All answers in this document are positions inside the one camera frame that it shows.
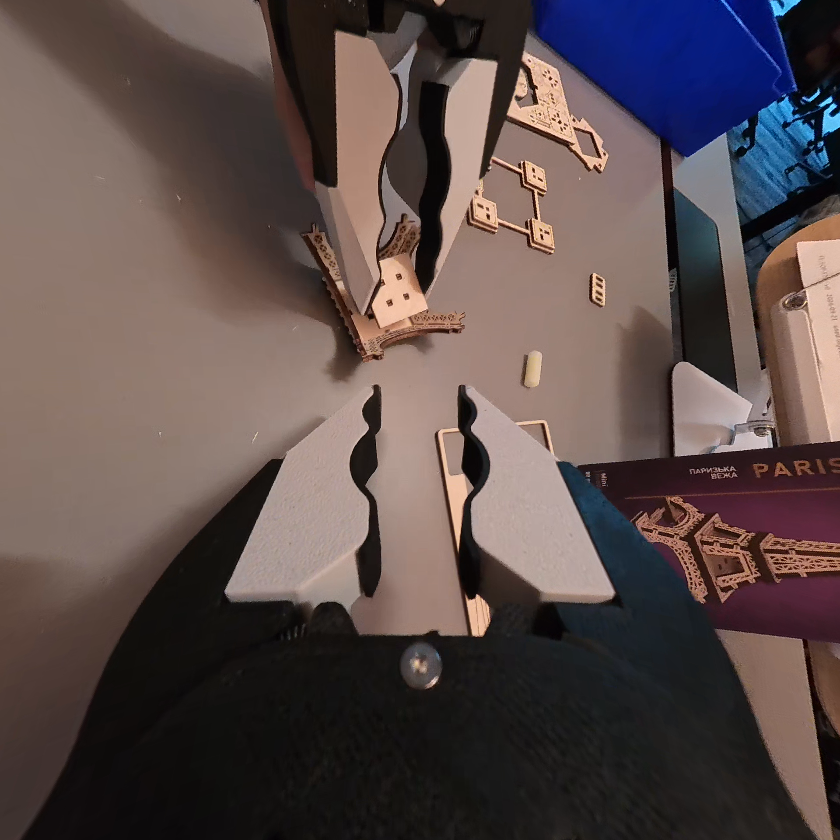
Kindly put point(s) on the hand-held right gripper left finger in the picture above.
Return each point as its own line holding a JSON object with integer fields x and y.
{"x": 302, "y": 512}

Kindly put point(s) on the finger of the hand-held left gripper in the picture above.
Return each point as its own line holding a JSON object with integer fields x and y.
{"x": 469, "y": 144}
{"x": 358, "y": 164}

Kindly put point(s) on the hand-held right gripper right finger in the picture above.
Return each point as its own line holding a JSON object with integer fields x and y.
{"x": 538, "y": 525}

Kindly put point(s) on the small square wooden plate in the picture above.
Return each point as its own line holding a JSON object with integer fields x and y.
{"x": 399, "y": 313}

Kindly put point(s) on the wooden lattice tower base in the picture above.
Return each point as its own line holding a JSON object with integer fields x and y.
{"x": 377, "y": 341}

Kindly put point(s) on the grey desk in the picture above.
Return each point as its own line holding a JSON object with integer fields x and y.
{"x": 131, "y": 262}

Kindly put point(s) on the wooden sheet with lattice pieces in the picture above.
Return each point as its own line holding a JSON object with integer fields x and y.
{"x": 554, "y": 111}

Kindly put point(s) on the wooden sheet with square pieces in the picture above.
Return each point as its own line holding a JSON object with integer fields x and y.
{"x": 539, "y": 234}

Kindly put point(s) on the dark purple puzzle box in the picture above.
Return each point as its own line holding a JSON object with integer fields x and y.
{"x": 656, "y": 485}

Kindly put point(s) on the pale wax cylinder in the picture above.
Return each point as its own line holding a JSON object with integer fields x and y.
{"x": 533, "y": 369}

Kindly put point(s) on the small wooden slotted piece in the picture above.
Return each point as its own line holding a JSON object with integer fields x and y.
{"x": 597, "y": 290}

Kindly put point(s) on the white stand base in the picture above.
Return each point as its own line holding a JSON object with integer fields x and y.
{"x": 705, "y": 413}

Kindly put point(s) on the blue plastic bin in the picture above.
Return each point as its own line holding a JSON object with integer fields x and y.
{"x": 656, "y": 59}

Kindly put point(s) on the dark grey board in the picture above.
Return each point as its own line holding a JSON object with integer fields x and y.
{"x": 705, "y": 275}

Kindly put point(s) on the white box with label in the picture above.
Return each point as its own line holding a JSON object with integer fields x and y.
{"x": 814, "y": 367}

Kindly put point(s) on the brown cardboard roll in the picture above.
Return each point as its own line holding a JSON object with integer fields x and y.
{"x": 781, "y": 262}

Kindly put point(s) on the black office chair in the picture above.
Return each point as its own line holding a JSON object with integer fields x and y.
{"x": 807, "y": 138}

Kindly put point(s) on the empty wooden puzzle frame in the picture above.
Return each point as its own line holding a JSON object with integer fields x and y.
{"x": 453, "y": 472}

